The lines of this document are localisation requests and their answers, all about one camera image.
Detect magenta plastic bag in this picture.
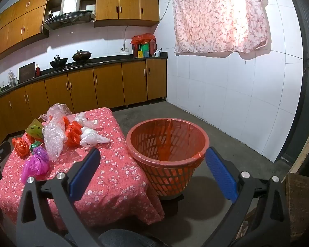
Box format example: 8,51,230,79
21,147,50,184

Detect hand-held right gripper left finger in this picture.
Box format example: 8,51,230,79
15,148,101,247

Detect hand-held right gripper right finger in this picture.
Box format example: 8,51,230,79
205,147,291,247

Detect large bubble wrap sheet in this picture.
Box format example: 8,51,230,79
42,116,67,161

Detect clear plastic bag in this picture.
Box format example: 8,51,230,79
39,103,73,124
74,112,96,130

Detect red floral tablecloth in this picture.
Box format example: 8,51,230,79
0,107,165,231

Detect wooden base cabinets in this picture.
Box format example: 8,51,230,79
0,59,168,147

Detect red plastic basket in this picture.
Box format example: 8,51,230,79
126,118,210,201

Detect white plastic bag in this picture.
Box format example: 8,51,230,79
80,127,111,148

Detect small red plastic bag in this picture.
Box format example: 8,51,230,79
12,137,30,158

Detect range hood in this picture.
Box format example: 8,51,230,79
42,0,96,30

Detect pink floral curtain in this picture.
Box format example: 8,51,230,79
170,0,271,55

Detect black wok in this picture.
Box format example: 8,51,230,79
50,55,68,69

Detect wooden wall cabinets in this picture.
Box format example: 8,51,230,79
0,0,160,66

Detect black kitchen countertop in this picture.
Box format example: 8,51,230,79
0,52,168,103

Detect dark cutting board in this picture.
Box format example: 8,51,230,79
19,62,36,82

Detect yellow-green plastic bag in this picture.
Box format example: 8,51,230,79
26,118,45,143

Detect dark pot with lid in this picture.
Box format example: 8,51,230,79
72,50,92,62

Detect white power cable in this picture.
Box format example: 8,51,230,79
122,25,131,49

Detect green plastic bag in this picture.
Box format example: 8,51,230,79
29,140,43,152

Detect red wrapped gift bundle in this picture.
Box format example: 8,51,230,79
131,33,156,58

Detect pale wooden plank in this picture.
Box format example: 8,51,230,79
290,123,309,178

